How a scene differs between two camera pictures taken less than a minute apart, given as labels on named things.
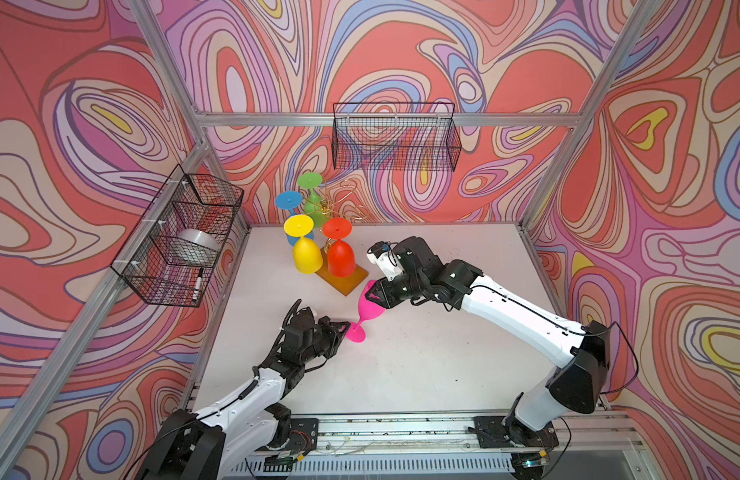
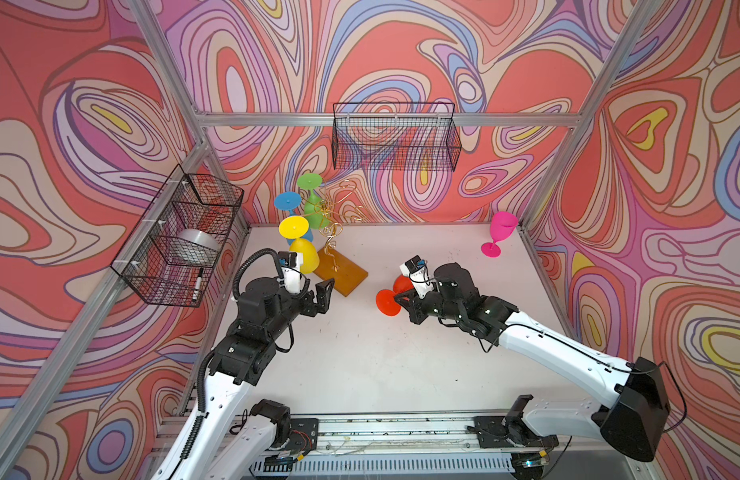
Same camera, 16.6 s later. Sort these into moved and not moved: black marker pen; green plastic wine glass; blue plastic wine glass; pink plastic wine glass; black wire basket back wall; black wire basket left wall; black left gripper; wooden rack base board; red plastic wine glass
Moved: black left gripper; red plastic wine glass; pink plastic wine glass
Not moved: black wire basket back wall; blue plastic wine glass; black marker pen; black wire basket left wall; wooden rack base board; green plastic wine glass
